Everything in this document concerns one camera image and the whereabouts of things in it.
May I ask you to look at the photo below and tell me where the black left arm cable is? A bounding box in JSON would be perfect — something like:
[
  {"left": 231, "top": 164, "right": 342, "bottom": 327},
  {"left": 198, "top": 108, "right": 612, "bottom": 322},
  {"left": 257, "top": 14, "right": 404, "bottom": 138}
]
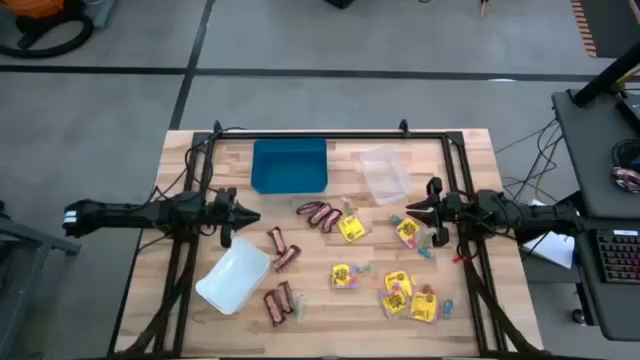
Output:
[{"left": 149, "top": 125, "right": 247, "bottom": 201}]

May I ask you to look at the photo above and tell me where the colourful candy bag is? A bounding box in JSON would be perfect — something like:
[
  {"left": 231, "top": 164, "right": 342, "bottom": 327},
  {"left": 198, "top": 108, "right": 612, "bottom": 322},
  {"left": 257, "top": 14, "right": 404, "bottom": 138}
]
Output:
[{"left": 612, "top": 166, "right": 640, "bottom": 195}]

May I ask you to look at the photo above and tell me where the black aluminium table frame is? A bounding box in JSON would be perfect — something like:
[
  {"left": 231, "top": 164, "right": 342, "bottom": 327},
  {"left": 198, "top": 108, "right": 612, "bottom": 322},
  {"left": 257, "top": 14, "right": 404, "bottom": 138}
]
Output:
[{"left": 112, "top": 119, "right": 546, "bottom": 360}]

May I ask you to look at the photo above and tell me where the black vacuum hose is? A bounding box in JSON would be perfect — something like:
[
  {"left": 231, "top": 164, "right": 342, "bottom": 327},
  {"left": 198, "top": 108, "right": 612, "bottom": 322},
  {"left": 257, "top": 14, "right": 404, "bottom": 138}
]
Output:
[{"left": 0, "top": 12, "right": 95, "bottom": 60}]

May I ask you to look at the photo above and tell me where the brown PayDay candy bar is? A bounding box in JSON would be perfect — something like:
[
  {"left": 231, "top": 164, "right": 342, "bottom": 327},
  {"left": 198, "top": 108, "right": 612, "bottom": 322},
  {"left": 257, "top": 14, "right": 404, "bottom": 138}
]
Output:
[
  {"left": 266, "top": 226, "right": 289, "bottom": 257},
  {"left": 306, "top": 202, "right": 335, "bottom": 229},
  {"left": 272, "top": 244, "right": 303, "bottom": 274},
  {"left": 295, "top": 200, "right": 326, "bottom": 217},
  {"left": 262, "top": 289, "right": 287, "bottom": 328},
  {"left": 276, "top": 280, "right": 296, "bottom": 315},
  {"left": 319, "top": 208, "right": 344, "bottom": 235}
]

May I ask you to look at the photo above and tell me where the black floor cable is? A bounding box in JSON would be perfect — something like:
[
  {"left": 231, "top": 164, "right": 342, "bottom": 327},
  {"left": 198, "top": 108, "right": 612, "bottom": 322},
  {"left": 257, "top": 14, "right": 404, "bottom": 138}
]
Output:
[{"left": 493, "top": 117, "right": 565, "bottom": 204}]

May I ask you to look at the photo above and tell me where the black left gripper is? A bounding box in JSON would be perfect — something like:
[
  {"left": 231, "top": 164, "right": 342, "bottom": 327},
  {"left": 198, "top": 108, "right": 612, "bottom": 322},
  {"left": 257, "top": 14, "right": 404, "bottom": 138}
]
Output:
[{"left": 213, "top": 187, "right": 262, "bottom": 249}]

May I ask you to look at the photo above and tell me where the grey metal stand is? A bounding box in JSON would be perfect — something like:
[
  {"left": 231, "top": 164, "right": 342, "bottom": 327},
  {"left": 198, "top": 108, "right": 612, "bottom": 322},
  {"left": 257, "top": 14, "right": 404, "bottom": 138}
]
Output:
[{"left": 0, "top": 199, "right": 82, "bottom": 360}]

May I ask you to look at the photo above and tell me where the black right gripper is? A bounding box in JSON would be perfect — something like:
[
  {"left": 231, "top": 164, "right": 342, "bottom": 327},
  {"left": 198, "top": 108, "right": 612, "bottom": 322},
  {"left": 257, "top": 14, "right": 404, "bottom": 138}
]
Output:
[{"left": 404, "top": 176, "right": 465, "bottom": 248}]

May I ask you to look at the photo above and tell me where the dark grey desk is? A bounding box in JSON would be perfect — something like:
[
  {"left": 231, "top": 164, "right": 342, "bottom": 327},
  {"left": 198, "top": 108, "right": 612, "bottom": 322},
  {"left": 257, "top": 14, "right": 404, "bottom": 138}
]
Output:
[
  {"left": 569, "top": 215, "right": 640, "bottom": 343},
  {"left": 551, "top": 88, "right": 640, "bottom": 221}
]

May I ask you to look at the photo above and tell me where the white paper sheet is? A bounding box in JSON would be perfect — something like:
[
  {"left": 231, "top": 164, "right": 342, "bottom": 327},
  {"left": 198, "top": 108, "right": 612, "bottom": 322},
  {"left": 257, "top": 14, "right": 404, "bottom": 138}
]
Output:
[{"left": 519, "top": 198, "right": 576, "bottom": 270}]

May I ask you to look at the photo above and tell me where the white plastic bin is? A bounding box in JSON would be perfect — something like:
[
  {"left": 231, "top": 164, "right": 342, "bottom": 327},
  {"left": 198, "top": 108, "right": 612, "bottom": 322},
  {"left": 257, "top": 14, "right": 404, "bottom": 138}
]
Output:
[{"left": 194, "top": 235, "right": 272, "bottom": 316}]

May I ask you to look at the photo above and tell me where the orange vacuum cleaner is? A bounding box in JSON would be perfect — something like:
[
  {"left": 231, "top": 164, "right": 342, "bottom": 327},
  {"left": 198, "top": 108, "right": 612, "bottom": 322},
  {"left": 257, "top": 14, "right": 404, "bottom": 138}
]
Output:
[{"left": 4, "top": 0, "right": 66, "bottom": 20}]

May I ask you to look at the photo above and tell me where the black coiled cable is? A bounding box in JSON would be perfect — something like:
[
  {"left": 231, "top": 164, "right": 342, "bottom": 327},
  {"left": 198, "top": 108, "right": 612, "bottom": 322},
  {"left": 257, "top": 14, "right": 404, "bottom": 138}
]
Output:
[{"left": 610, "top": 138, "right": 640, "bottom": 171}]

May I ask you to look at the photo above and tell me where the blue plastic bin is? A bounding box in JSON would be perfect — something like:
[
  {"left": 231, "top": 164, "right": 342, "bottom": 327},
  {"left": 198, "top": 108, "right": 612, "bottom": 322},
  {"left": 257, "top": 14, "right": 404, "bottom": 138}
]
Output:
[{"left": 250, "top": 137, "right": 330, "bottom": 196}]

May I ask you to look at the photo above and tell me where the black slanted pole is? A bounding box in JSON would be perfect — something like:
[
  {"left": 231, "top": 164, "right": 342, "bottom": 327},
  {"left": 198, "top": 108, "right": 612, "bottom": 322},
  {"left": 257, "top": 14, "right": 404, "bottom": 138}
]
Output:
[{"left": 571, "top": 42, "right": 640, "bottom": 108}]

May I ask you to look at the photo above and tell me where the grey floor box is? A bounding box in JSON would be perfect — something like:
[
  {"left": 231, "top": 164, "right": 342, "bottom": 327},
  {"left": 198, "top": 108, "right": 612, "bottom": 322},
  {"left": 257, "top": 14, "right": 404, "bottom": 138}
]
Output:
[{"left": 92, "top": 0, "right": 119, "bottom": 29}]

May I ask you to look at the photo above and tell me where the dark mat with striped edge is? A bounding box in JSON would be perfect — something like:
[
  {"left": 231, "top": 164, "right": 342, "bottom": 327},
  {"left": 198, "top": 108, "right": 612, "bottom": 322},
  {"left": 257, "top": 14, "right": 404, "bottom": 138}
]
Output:
[{"left": 569, "top": 0, "right": 640, "bottom": 59}]

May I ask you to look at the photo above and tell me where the clear plastic bin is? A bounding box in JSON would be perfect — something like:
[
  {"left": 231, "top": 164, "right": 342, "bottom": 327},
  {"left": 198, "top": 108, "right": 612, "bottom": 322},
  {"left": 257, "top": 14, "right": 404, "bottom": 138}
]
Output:
[{"left": 358, "top": 144, "right": 414, "bottom": 207}]

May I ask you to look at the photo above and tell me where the backlit black keyboard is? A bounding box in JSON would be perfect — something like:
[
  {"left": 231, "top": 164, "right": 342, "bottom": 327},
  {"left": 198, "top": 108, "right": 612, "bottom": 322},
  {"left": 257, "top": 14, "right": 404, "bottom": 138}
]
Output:
[{"left": 594, "top": 228, "right": 640, "bottom": 285}]

